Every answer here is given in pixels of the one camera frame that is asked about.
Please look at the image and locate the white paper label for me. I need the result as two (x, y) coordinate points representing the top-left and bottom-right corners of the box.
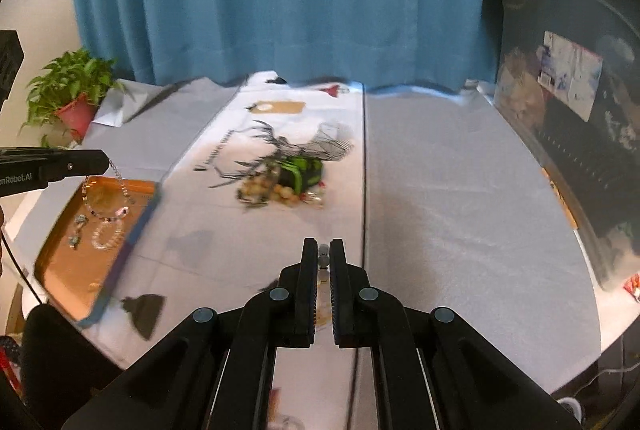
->
(537, 30), (604, 122)

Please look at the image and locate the white round fan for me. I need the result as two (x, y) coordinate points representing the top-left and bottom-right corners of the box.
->
(556, 397), (584, 422)

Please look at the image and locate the grey bead bracelet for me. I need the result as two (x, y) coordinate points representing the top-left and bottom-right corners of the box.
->
(318, 242), (332, 283)

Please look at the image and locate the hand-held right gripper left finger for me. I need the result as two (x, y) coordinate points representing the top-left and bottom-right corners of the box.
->
(60, 237), (321, 430)

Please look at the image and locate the grey table cloth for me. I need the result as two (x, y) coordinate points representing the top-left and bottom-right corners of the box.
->
(361, 82), (602, 396)
(80, 77), (242, 176)

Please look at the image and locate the dark clear storage bin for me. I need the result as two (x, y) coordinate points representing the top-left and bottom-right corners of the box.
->
(492, 0), (640, 292)

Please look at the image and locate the orange metal tray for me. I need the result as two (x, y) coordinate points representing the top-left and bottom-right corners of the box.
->
(34, 176), (163, 326)

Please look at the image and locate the red plant pot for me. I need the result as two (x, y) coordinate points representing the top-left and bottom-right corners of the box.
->
(55, 92), (99, 143)

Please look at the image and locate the black chair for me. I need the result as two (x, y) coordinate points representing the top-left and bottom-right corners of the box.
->
(20, 304), (132, 430)

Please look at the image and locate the green potted plant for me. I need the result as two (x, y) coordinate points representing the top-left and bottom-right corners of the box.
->
(25, 49), (127, 147)

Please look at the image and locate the clear bead bracelet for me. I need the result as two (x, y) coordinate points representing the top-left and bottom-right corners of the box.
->
(301, 186), (327, 210)

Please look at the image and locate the white printed tablecloth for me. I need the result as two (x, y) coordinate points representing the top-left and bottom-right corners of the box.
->
(100, 70), (367, 430)

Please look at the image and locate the amber bead bracelet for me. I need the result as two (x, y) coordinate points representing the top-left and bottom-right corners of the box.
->
(236, 175), (281, 212)

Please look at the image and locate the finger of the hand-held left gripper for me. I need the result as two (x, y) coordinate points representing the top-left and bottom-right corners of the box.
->
(45, 149), (109, 187)

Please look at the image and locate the black cable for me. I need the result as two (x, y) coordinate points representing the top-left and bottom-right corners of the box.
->
(0, 230), (48, 307)

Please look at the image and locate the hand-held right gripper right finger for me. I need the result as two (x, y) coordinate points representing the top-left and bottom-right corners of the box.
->
(327, 237), (586, 430)

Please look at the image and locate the white cable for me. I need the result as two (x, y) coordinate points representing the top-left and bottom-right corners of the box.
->
(575, 367), (627, 392)

